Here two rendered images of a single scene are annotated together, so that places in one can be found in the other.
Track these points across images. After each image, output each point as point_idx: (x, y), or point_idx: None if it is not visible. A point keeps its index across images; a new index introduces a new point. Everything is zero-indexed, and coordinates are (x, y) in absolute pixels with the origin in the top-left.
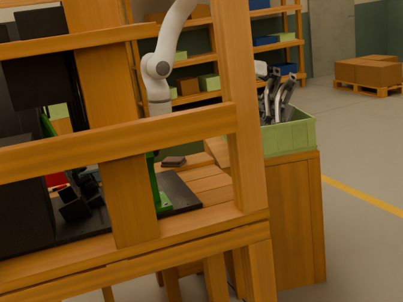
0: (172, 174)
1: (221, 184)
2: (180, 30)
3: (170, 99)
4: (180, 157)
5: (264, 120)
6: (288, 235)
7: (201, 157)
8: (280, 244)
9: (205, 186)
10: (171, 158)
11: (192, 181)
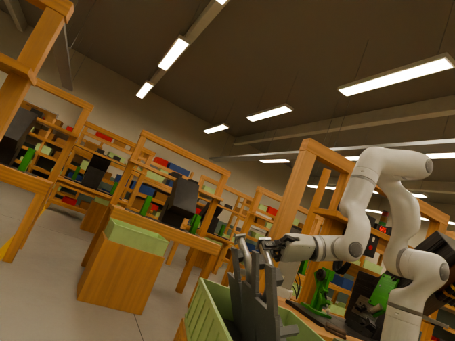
0: (324, 324)
1: (280, 306)
2: (391, 214)
3: (388, 303)
4: (330, 325)
5: None
6: None
7: (314, 327)
8: None
9: (291, 310)
10: (338, 328)
11: (305, 319)
